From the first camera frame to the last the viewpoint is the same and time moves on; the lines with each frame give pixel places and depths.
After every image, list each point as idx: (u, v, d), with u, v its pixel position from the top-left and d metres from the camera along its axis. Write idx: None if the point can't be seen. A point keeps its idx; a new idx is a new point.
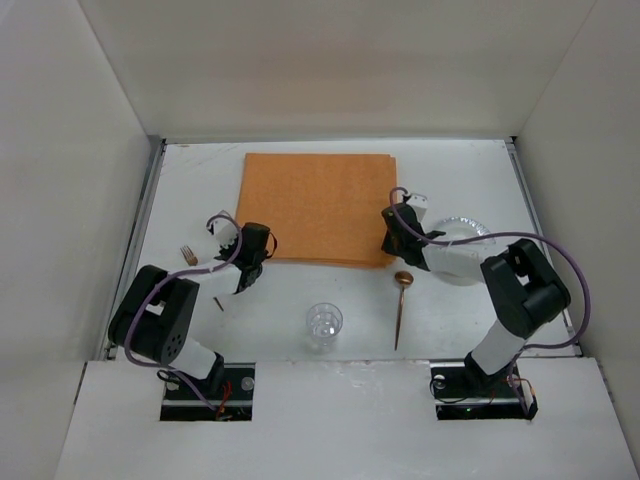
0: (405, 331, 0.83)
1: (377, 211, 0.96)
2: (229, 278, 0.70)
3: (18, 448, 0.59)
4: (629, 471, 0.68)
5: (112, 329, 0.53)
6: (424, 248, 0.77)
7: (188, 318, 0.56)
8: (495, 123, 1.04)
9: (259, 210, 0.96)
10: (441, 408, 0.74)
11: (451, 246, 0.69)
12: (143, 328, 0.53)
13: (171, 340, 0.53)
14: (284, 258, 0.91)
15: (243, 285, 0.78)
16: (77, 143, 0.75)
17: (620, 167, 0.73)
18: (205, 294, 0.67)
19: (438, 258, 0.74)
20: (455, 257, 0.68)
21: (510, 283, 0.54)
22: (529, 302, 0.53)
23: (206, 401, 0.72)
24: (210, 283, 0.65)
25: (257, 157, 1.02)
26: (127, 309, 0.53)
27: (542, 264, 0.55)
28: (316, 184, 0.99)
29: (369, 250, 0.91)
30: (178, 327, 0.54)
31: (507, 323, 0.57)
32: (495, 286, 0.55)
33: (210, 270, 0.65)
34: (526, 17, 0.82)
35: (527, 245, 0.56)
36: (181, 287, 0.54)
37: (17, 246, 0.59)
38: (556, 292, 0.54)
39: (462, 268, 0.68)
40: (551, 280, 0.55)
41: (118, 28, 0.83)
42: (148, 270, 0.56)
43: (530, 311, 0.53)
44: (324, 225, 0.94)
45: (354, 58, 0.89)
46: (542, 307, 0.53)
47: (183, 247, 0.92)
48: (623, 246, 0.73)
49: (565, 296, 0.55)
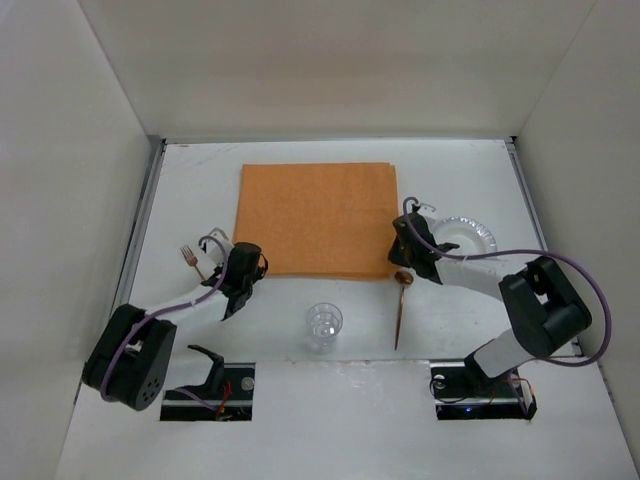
0: (405, 333, 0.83)
1: (377, 220, 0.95)
2: (214, 307, 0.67)
3: (18, 449, 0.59)
4: (629, 471, 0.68)
5: (87, 373, 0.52)
6: (438, 261, 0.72)
7: (166, 360, 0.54)
8: (495, 123, 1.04)
9: (258, 223, 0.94)
10: (441, 408, 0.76)
11: (466, 260, 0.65)
12: (119, 372, 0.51)
13: (147, 385, 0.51)
14: (286, 271, 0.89)
15: (231, 309, 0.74)
16: (77, 143, 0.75)
17: (621, 168, 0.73)
18: (188, 327, 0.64)
19: (452, 274, 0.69)
20: (470, 272, 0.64)
21: (529, 302, 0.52)
22: (548, 323, 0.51)
23: (202, 402, 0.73)
24: (194, 317, 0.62)
25: (254, 169, 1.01)
26: (102, 353, 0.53)
27: (562, 284, 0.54)
28: (316, 196, 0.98)
29: (372, 261, 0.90)
30: (156, 371, 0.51)
31: (527, 344, 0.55)
32: (513, 305, 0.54)
33: (193, 302, 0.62)
34: (526, 17, 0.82)
35: (546, 264, 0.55)
36: (157, 330, 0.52)
37: (17, 247, 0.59)
38: (577, 312, 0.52)
39: (478, 284, 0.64)
40: (572, 300, 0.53)
41: (118, 28, 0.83)
42: (123, 312, 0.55)
43: (549, 331, 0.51)
44: (325, 237, 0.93)
45: (354, 58, 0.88)
46: (562, 328, 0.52)
47: (183, 248, 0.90)
48: (623, 247, 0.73)
49: (587, 317, 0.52)
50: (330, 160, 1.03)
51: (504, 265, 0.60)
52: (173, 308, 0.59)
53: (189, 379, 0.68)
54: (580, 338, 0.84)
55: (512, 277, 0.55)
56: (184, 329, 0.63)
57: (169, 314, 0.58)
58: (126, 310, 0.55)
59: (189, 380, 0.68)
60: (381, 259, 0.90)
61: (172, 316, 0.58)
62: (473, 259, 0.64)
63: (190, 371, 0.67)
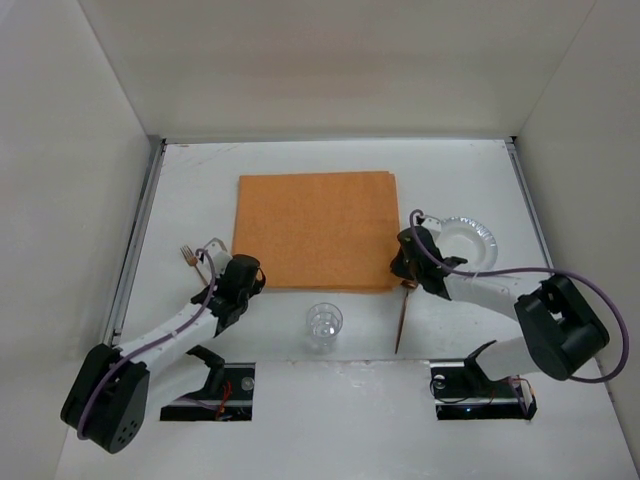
0: (405, 337, 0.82)
1: (377, 231, 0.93)
2: (202, 332, 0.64)
3: (17, 449, 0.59)
4: (629, 471, 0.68)
5: (63, 414, 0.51)
6: (447, 278, 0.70)
7: (143, 401, 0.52)
8: (495, 123, 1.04)
9: (257, 235, 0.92)
10: (441, 408, 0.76)
11: (476, 278, 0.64)
12: (93, 416, 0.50)
13: (122, 430, 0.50)
14: (287, 286, 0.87)
15: (223, 325, 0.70)
16: (76, 143, 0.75)
17: (621, 169, 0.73)
18: (173, 359, 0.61)
19: (461, 291, 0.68)
20: (481, 289, 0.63)
21: (546, 324, 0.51)
22: (566, 344, 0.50)
23: (196, 403, 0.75)
24: (176, 349, 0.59)
25: (252, 180, 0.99)
26: (77, 396, 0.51)
27: (578, 302, 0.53)
28: (315, 208, 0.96)
29: (373, 274, 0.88)
30: (130, 416, 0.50)
31: (544, 365, 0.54)
32: (529, 326, 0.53)
33: (174, 334, 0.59)
34: (526, 17, 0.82)
35: (561, 282, 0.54)
36: (127, 377, 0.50)
37: (17, 247, 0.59)
38: (595, 332, 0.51)
39: (489, 303, 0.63)
40: (589, 319, 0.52)
41: (118, 28, 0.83)
42: (98, 355, 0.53)
43: (567, 353, 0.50)
44: (325, 250, 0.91)
45: (354, 58, 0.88)
46: (580, 349, 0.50)
47: (183, 247, 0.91)
48: (624, 247, 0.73)
49: (605, 337, 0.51)
50: (329, 169, 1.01)
51: (517, 283, 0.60)
52: (151, 345, 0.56)
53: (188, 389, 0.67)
54: None
55: (527, 298, 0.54)
56: (169, 361, 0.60)
57: (145, 353, 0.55)
58: (101, 352, 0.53)
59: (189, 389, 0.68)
60: (383, 271, 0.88)
61: (148, 355, 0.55)
62: (485, 276, 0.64)
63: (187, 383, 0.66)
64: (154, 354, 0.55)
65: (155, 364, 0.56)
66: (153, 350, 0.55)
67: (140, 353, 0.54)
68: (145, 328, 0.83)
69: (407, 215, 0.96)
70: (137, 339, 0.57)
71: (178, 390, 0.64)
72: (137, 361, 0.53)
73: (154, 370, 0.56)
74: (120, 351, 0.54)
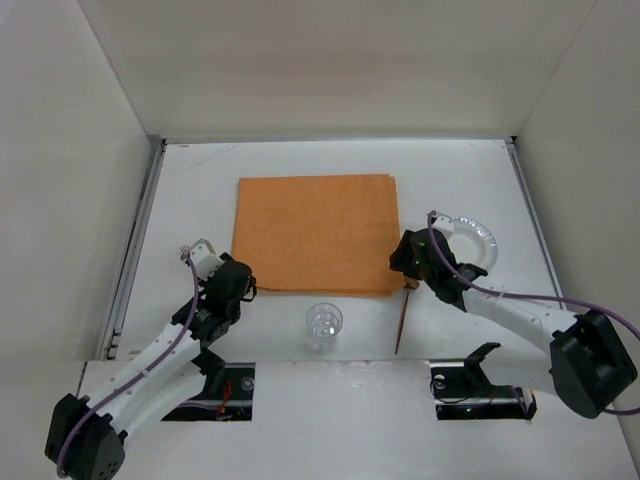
0: (405, 337, 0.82)
1: (377, 233, 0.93)
2: (184, 355, 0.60)
3: (18, 449, 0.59)
4: (629, 471, 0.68)
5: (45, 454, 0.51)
6: (467, 292, 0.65)
7: (118, 444, 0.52)
8: (495, 123, 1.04)
9: (256, 238, 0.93)
10: (441, 408, 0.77)
11: (501, 298, 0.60)
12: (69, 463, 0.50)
13: (100, 472, 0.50)
14: (286, 290, 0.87)
15: (209, 339, 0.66)
16: (77, 143, 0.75)
17: (620, 170, 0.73)
18: (156, 387, 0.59)
19: (482, 310, 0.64)
20: (506, 312, 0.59)
21: (582, 366, 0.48)
22: (598, 385, 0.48)
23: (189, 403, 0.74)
24: (152, 384, 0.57)
25: (251, 182, 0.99)
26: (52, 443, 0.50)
27: (611, 341, 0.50)
28: (315, 211, 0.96)
29: (372, 277, 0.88)
30: (104, 462, 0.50)
31: (569, 398, 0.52)
32: (563, 365, 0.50)
33: (145, 372, 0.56)
34: (526, 17, 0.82)
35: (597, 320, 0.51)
36: (92, 435, 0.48)
37: (17, 248, 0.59)
38: (628, 373, 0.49)
39: (513, 327, 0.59)
40: (622, 360, 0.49)
41: (118, 28, 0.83)
42: (65, 406, 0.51)
43: (600, 396, 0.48)
44: (324, 253, 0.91)
45: (354, 58, 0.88)
46: (612, 391, 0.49)
47: (183, 247, 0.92)
48: (623, 248, 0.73)
49: (635, 376, 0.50)
50: (328, 172, 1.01)
51: (550, 314, 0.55)
52: (118, 392, 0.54)
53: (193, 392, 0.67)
54: None
55: (561, 336, 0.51)
56: (150, 393, 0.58)
57: (113, 403, 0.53)
58: (67, 403, 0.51)
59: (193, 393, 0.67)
60: (382, 273, 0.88)
61: (116, 405, 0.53)
62: (511, 298, 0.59)
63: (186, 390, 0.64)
64: (121, 401, 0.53)
65: (127, 409, 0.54)
66: (121, 397, 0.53)
67: (105, 403, 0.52)
68: (145, 328, 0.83)
69: (407, 215, 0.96)
70: (106, 383, 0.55)
71: (178, 399, 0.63)
72: (103, 412, 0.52)
73: (128, 412, 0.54)
74: (87, 404, 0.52)
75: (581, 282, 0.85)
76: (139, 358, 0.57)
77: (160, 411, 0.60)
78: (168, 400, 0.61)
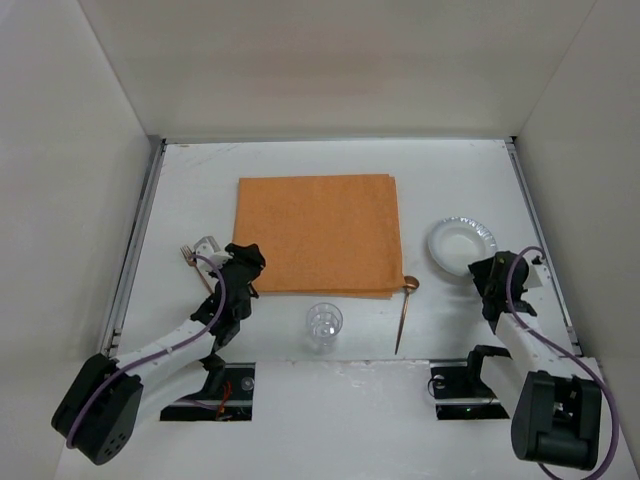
0: (404, 338, 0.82)
1: (377, 234, 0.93)
2: (199, 348, 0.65)
3: (16, 448, 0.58)
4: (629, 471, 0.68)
5: (55, 419, 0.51)
6: (504, 315, 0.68)
7: (133, 413, 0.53)
8: (495, 123, 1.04)
9: (256, 238, 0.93)
10: (441, 408, 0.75)
11: (526, 332, 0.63)
12: (84, 425, 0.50)
13: (110, 441, 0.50)
14: (285, 289, 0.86)
15: (221, 342, 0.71)
16: (77, 143, 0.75)
17: (620, 169, 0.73)
18: (167, 373, 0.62)
19: (505, 339, 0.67)
20: (520, 343, 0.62)
21: (542, 407, 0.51)
22: (546, 438, 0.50)
23: (196, 403, 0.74)
24: (170, 364, 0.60)
25: (251, 182, 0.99)
26: (69, 404, 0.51)
27: (588, 419, 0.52)
28: (315, 211, 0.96)
29: (372, 277, 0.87)
30: (118, 428, 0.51)
31: (515, 435, 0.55)
32: (527, 397, 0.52)
33: (170, 350, 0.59)
34: (526, 16, 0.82)
35: (590, 390, 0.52)
36: (121, 389, 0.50)
37: (17, 247, 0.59)
38: (582, 450, 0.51)
39: (518, 358, 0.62)
40: (586, 438, 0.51)
41: (118, 28, 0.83)
42: (95, 363, 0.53)
43: (540, 444, 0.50)
44: (324, 254, 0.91)
45: (354, 57, 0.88)
46: (556, 449, 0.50)
47: (183, 247, 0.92)
48: (624, 248, 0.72)
49: (587, 461, 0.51)
50: (329, 172, 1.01)
51: (552, 362, 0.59)
52: (146, 359, 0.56)
53: (184, 388, 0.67)
54: (580, 338, 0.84)
55: (544, 374, 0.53)
56: (164, 376, 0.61)
57: (142, 367, 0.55)
58: (97, 361, 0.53)
59: (185, 388, 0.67)
60: (382, 273, 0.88)
61: (144, 371, 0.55)
62: (533, 336, 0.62)
63: (181, 390, 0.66)
64: (148, 368, 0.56)
65: (150, 378, 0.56)
66: (147, 365, 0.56)
67: (135, 366, 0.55)
68: (145, 327, 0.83)
69: (407, 216, 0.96)
70: (133, 351, 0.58)
71: (174, 395, 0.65)
72: (132, 374, 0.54)
73: (148, 384, 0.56)
74: (116, 363, 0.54)
75: (581, 282, 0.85)
76: (163, 339, 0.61)
77: (159, 400, 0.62)
78: (167, 392, 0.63)
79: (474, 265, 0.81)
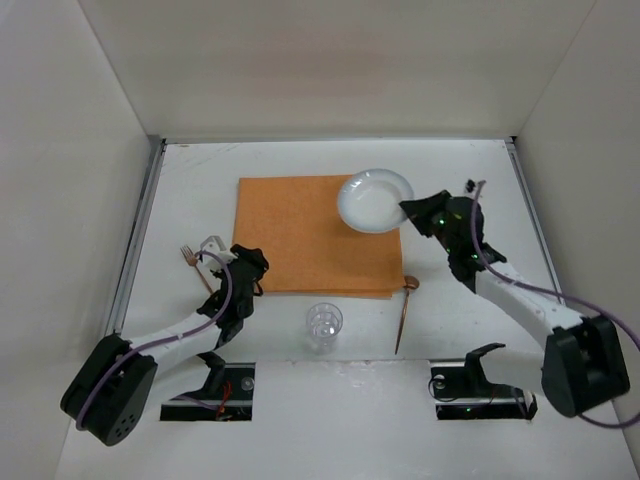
0: (405, 337, 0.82)
1: (377, 233, 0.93)
2: (204, 341, 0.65)
3: (16, 448, 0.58)
4: (630, 471, 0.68)
5: (64, 401, 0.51)
6: (483, 274, 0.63)
7: (143, 396, 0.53)
8: (496, 123, 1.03)
9: (255, 238, 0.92)
10: (441, 408, 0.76)
11: (514, 286, 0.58)
12: (95, 405, 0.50)
13: (121, 421, 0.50)
14: (285, 289, 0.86)
15: (224, 339, 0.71)
16: (76, 144, 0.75)
17: (620, 167, 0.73)
18: (175, 362, 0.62)
19: (495, 295, 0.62)
20: (514, 300, 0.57)
21: (571, 362, 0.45)
22: (584, 388, 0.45)
23: (199, 402, 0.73)
24: (180, 352, 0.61)
25: (251, 182, 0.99)
26: (80, 384, 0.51)
27: (614, 350, 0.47)
28: (316, 210, 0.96)
29: (373, 277, 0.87)
30: (130, 409, 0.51)
31: (554, 398, 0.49)
32: (554, 361, 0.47)
33: (179, 337, 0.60)
34: (525, 16, 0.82)
35: (604, 327, 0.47)
36: (135, 368, 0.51)
37: (17, 247, 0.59)
38: (617, 382, 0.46)
39: (519, 313, 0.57)
40: (617, 371, 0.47)
41: (118, 27, 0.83)
42: (109, 343, 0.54)
43: (582, 397, 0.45)
44: (324, 253, 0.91)
45: (354, 58, 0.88)
46: (597, 393, 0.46)
47: (183, 247, 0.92)
48: (625, 246, 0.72)
49: (626, 389, 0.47)
50: (329, 172, 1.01)
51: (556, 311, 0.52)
52: (159, 342, 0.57)
53: (186, 385, 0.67)
54: None
55: (560, 332, 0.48)
56: (171, 364, 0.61)
57: (155, 349, 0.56)
58: (109, 342, 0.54)
59: (186, 385, 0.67)
60: (383, 273, 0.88)
61: (155, 354, 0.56)
62: (523, 288, 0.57)
63: (184, 384, 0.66)
64: (160, 351, 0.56)
65: (161, 362, 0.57)
66: (160, 347, 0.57)
67: (148, 347, 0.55)
68: (145, 328, 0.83)
69: None
70: (145, 335, 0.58)
71: (176, 388, 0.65)
72: (145, 354, 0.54)
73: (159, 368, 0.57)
74: (130, 343, 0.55)
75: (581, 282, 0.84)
76: (173, 326, 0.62)
77: (163, 389, 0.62)
78: (171, 383, 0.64)
79: (408, 207, 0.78)
